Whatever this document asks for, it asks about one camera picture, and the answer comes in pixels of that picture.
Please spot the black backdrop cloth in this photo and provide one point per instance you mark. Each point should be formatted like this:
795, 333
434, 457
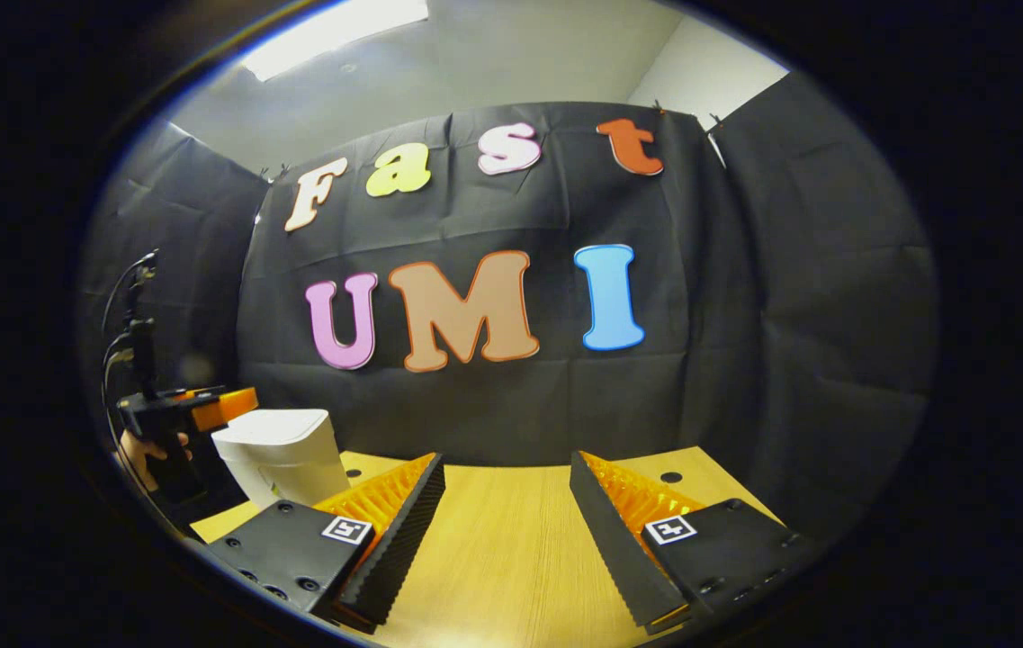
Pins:
520, 405

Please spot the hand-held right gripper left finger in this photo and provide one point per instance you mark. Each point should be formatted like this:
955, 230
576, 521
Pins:
403, 540

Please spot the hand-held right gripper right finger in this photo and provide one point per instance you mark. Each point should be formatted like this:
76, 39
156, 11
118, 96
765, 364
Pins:
614, 549

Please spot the ceiling light panel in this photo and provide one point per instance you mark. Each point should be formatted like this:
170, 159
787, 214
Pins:
331, 31

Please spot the white desktop garbage bin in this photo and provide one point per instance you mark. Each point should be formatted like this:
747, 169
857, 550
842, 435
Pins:
282, 441

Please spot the wooden desktop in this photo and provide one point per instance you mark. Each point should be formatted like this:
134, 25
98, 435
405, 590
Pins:
502, 558

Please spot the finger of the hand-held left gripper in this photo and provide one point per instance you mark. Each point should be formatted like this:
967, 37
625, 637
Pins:
228, 409

